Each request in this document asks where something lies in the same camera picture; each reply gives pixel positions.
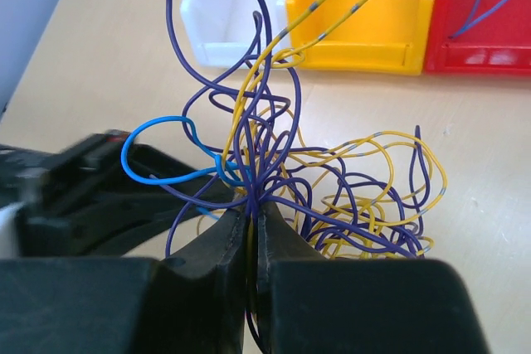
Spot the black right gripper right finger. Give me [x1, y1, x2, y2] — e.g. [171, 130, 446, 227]
[256, 202, 489, 353]

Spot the yellow plastic bin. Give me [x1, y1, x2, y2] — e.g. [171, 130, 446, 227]
[290, 0, 434, 75]

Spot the red plastic bin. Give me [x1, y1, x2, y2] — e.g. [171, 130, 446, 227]
[424, 0, 530, 76]

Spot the yellow cable tangle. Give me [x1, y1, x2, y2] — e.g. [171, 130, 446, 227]
[194, 0, 448, 259]

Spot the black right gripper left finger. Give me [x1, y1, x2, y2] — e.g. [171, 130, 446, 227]
[1, 204, 246, 353]

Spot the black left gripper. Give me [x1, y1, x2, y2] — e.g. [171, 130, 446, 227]
[0, 129, 241, 258]

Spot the white plastic bin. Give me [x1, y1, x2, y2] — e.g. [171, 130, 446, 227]
[180, 0, 288, 68]

